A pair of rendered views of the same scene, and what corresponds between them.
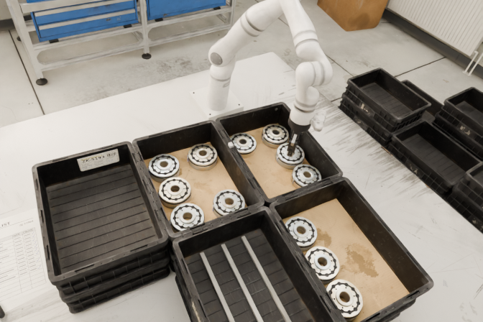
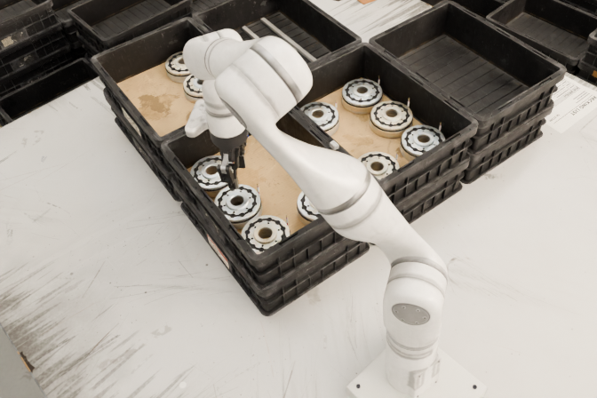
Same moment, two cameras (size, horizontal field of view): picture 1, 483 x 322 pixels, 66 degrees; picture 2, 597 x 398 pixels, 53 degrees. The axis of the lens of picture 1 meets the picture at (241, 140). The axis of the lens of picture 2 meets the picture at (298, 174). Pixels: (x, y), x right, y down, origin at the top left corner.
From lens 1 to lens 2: 177 cm
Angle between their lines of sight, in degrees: 86
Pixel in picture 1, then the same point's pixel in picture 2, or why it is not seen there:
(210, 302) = (312, 50)
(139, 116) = (550, 314)
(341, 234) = (172, 125)
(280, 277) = not seen: hidden behind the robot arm
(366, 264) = (148, 104)
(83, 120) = not seen: outside the picture
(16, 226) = (560, 113)
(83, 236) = (465, 69)
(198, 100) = (451, 365)
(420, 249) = (53, 190)
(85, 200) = (491, 98)
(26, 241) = not seen: hidden behind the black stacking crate
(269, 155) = (272, 208)
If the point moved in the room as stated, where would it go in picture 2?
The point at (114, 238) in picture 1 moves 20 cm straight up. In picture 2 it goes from (431, 73) to (440, 8)
